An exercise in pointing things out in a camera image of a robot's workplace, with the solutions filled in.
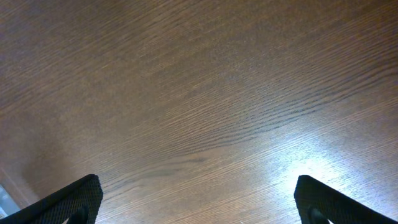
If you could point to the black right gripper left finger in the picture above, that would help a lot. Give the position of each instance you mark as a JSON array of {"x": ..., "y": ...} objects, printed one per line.
[{"x": 78, "y": 202}]

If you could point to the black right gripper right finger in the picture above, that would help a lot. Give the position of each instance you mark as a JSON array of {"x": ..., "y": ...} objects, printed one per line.
[{"x": 319, "y": 203}]

